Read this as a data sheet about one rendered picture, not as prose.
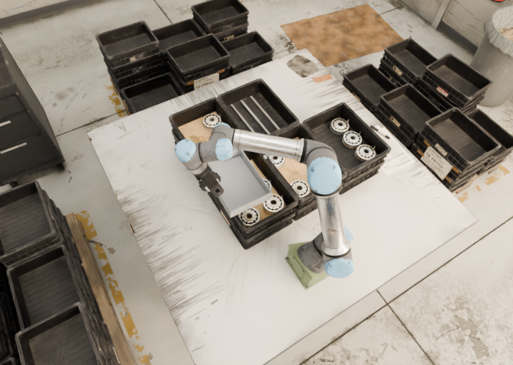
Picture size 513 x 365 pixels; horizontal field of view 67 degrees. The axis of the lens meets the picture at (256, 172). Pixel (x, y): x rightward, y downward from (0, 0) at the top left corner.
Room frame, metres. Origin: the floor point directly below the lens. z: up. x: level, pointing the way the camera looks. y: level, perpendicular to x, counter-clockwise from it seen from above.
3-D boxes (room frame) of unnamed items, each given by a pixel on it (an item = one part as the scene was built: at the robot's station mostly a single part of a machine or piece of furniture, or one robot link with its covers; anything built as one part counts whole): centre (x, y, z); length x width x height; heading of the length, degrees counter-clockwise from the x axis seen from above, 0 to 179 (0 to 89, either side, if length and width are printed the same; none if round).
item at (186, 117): (1.31, 0.26, 0.87); 0.40 x 0.30 x 0.11; 36
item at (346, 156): (1.34, -0.46, 0.87); 0.40 x 0.30 x 0.11; 36
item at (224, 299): (1.21, -0.09, 0.35); 1.60 x 1.60 x 0.70; 34
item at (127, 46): (2.43, 1.06, 0.37); 0.40 x 0.30 x 0.45; 125
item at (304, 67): (2.13, -0.27, 0.71); 0.22 x 0.19 x 0.01; 34
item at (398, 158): (1.44, -0.75, 0.70); 0.33 x 0.23 x 0.01; 34
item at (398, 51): (2.59, -1.20, 0.31); 0.40 x 0.30 x 0.34; 35
